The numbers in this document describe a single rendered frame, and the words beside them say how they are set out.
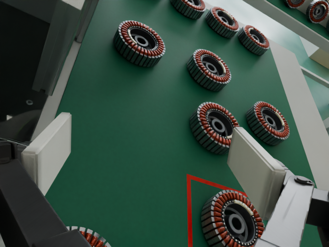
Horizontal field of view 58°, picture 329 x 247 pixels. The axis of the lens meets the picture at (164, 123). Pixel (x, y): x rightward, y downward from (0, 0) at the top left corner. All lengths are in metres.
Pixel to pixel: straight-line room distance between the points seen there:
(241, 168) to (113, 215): 0.27
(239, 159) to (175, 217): 0.30
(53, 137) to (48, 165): 0.02
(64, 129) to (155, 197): 0.31
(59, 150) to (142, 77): 0.45
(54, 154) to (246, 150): 0.11
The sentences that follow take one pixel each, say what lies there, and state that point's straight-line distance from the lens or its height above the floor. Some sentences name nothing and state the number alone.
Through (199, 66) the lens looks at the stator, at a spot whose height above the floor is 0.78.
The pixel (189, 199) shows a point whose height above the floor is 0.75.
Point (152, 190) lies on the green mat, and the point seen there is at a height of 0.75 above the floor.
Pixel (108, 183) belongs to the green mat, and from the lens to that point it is 0.46.
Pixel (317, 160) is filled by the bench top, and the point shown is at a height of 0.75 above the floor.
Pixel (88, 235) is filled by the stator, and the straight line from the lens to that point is 0.38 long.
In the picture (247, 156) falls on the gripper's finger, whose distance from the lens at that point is 0.19.
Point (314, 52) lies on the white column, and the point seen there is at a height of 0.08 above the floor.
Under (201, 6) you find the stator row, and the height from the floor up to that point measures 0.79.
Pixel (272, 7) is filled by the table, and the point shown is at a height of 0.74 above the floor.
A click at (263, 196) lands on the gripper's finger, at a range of 0.17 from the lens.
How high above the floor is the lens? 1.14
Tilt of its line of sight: 43 degrees down
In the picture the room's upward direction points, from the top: 41 degrees clockwise
